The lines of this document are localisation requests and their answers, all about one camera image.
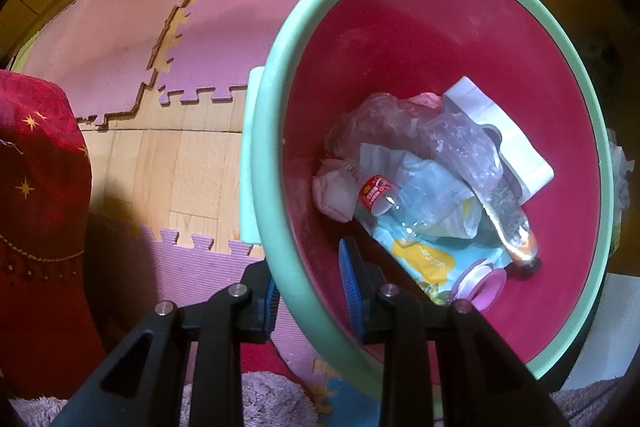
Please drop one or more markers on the black caster wheel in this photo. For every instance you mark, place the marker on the black caster wheel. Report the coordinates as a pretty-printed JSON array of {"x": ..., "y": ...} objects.
[{"x": 597, "y": 47}]

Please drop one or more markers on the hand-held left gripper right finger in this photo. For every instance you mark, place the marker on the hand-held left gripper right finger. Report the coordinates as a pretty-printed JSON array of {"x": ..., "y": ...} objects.
[{"x": 352, "y": 289}]

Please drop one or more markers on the white panel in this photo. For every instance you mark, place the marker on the white panel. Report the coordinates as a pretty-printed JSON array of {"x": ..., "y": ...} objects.
[{"x": 610, "y": 322}]

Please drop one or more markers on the clear plastic bottle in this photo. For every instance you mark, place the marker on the clear plastic bottle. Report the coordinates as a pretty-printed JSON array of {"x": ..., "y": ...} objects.
[{"x": 425, "y": 202}]

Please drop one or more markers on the clear plastic bag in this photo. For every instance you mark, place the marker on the clear plastic bag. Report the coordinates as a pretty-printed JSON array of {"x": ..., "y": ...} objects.
[{"x": 380, "y": 122}]

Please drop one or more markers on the purple foam puzzle mat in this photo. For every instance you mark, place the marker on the purple foam puzzle mat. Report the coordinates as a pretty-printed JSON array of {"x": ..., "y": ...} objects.
[
  {"x": 190, "y": 272},
  {"x": 240, "y": 17}
]

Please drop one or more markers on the light blue face mask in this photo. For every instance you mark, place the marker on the light blue face mask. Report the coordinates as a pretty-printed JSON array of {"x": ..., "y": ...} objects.
[{"x": 380, "y": 154}]

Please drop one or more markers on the white paper packet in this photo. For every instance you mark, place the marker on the white paper packet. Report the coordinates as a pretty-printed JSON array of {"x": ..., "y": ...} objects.
[{"x": 480, "y": 107}]

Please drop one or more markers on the white tissue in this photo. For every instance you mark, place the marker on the white tissue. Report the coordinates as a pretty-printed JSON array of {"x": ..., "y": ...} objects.
[{"x": 335, "y": 197}]

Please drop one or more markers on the pink foam puzzle mat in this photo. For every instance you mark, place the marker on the pink foam puzzle mat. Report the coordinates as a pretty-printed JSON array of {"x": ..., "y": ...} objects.
[{"x": 110, "y": 32}]

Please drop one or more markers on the blue foam puzzle mat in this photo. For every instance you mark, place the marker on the blue foam puzzle mat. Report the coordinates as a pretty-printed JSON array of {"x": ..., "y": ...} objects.
[{"x": 355, "y": 407}]

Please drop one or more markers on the white crumpled packaging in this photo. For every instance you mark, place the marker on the white crumpled packaging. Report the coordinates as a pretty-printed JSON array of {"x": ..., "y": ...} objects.
[{"x": 620, "y": 167}]

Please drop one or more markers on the green red plastic basin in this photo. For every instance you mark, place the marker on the green red plastic basin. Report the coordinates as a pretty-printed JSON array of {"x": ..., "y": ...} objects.
[{"x": 425, "y": 32}]

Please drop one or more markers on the pink paper wrapper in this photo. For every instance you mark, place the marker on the pink paper wrapper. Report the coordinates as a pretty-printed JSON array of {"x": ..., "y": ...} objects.
[{"x": 425, "y": 101}]

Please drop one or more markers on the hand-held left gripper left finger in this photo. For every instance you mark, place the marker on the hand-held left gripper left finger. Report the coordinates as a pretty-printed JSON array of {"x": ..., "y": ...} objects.
[{"x": 271, "y": 312}]

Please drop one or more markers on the pink plastic cap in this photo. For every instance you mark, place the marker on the pink plastic cap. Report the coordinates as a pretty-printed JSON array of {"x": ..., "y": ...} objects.
[{"x": 487, "y": 292}]

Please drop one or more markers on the red patterned cloth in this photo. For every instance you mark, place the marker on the red patterned cloth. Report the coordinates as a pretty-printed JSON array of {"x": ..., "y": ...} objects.
[{"x": 40, "y": 167}]

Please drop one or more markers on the light blue wet wipes pack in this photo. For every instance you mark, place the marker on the light blue wet wipes pack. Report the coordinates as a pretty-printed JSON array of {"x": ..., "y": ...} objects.
[{"x": 425, "y": 262}]

